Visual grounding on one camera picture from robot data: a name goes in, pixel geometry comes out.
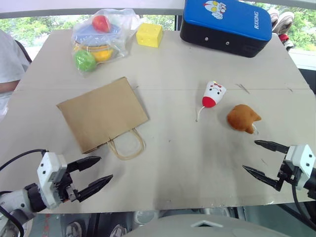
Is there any green round toy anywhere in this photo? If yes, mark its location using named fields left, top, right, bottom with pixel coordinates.
left=75, top=50, right=97, bottom=72

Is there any yellow toy fruit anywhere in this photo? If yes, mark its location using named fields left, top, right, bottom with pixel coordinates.
left=90, top=48, right=115, bottom=62

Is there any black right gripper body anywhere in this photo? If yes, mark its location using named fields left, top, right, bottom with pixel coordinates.
left=276, top=160, right=303, bottom=185

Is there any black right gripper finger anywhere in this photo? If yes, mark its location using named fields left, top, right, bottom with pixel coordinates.
left=254, top=140, right=290, bottom=155
left=242, top=165, right=283, bottom=192

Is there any brown paper bag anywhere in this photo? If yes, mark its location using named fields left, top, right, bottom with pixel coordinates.
left=56, top=76, right=150, bottom=160

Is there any white and red mouse toy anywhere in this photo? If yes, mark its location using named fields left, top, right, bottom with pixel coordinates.
left=196, top=80, right=227, bottom=122

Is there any red toy apple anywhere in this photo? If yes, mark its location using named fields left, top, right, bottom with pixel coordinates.
left=92, top=15, right=112, bottom=33

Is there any yellow cheese block toy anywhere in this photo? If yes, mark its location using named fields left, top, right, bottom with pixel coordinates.
left=135, top=23, right=163, bottom=48

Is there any beige red rounded object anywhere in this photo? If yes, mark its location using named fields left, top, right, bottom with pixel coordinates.
left=268, top=7, right=296, bottom=52

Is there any grey robot torso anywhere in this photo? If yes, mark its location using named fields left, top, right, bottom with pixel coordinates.
left=123, top=213, right=316, bottom=237

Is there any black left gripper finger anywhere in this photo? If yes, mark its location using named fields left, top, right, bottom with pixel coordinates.
left=67, top=156, right=102, bottom=173
left=78, top=174, right=114, bottom=203

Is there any person in white shirt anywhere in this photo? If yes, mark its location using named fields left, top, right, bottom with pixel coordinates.
left=0, top=29, right=32, bottom=119

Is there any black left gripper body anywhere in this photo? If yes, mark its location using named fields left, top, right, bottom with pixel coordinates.
left=53, top=170, right=82, bottom=204

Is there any brown plush toy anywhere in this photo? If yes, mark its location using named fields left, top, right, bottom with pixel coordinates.
left=227, top=104, right=262, bottom=135

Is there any blue plastic toy plate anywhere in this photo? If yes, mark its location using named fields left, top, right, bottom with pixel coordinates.
left=73, top=24, right=122, bottom=48

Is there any blue black cartoon case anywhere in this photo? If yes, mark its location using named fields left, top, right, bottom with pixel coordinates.
left=179, top=0, right=273, bottom=59

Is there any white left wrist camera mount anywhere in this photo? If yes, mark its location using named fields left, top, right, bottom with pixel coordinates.
left=37, top=152, right=68, bottom=210

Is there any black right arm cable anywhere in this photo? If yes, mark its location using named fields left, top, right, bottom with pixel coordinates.
left=292, top=184, right=316, bottom=228

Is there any clear plastic bag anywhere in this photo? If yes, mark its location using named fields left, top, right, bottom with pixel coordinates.
left=71, top=8, right=139, bottom=78

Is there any black chair back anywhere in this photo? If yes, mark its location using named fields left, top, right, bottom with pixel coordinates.
left=14, top=39, right=33, bottom=64

